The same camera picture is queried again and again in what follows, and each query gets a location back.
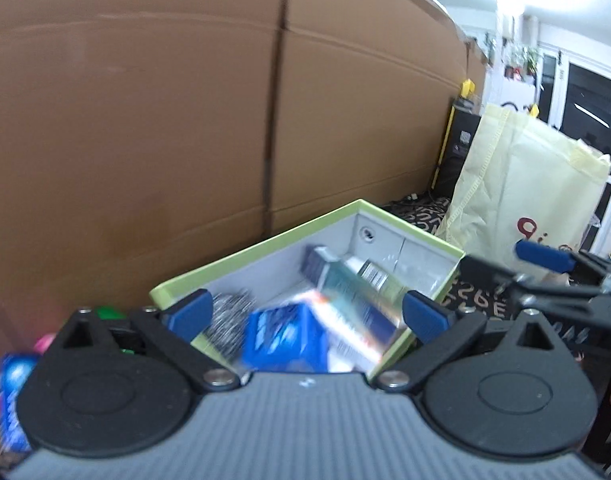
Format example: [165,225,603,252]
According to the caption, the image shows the white and orange long box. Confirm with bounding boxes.
[286,290,407,375]

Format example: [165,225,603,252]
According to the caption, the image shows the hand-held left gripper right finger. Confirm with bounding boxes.
[375,290,573,394]

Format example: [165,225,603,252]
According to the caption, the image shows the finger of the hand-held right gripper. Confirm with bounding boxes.
[515,239,611,286]
[458,255,606,333]

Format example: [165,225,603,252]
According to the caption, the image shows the glass door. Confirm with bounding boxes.
[535,45,611,261]

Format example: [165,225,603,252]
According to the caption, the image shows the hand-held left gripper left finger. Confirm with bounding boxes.
[60,289,240,394]

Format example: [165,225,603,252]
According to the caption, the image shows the teal and silver box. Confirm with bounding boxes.
[300,245,411,322]

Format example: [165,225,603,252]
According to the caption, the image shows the steel wool scrubber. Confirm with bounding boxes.
[200,287,259,361]

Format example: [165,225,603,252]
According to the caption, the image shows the large cardboard box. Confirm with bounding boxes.
[0,0,286,376]

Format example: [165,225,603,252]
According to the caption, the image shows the cream tote bag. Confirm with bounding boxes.
[433,104,611,291]

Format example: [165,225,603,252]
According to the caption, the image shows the small blue box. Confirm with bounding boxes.
[0,352,41,453]

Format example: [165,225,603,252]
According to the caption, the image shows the light green box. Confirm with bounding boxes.
[150,199,465,378]

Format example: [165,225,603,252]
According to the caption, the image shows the black patterned mat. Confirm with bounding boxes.
[0,192,603,468]

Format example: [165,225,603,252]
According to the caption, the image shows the small potted plant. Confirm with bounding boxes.
[521,46,540,77]

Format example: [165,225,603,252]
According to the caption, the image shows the black cabinet with yellow trim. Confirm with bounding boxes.
[430,77,483,201]

